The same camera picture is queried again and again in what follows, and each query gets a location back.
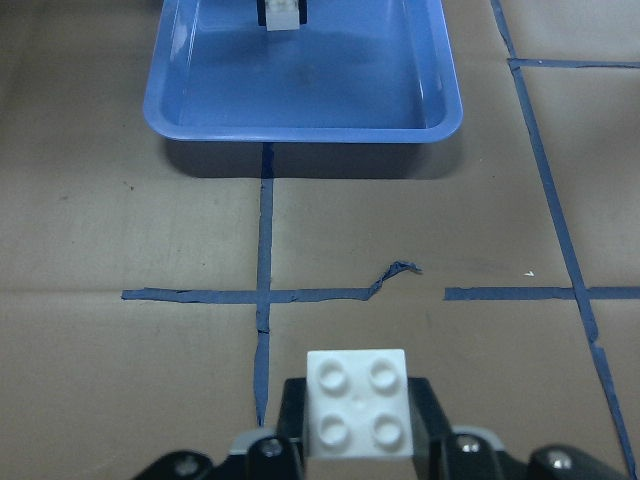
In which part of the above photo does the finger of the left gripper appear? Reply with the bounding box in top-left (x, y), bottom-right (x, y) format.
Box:
top-left (256, 0), bottom-right (266, 26)
top-left (297, 0), bottom-right (307, 24)

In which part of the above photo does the white block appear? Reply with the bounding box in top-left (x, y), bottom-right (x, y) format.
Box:
top-left (265, 0), bottom-right (301, 31)
top-left (306, 349), bottom-right (414, 459)

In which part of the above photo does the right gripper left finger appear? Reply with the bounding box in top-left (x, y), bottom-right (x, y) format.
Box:
top-left (276, 377), bottom-right (307, 479)

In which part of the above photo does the blue plastic tray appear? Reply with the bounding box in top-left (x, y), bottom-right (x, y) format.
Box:
top-left (143, 1), bottom-right (463, 144)

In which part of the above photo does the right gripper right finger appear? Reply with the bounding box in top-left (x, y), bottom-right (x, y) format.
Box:
top-left (408, 377), bottom-right (452, 479)

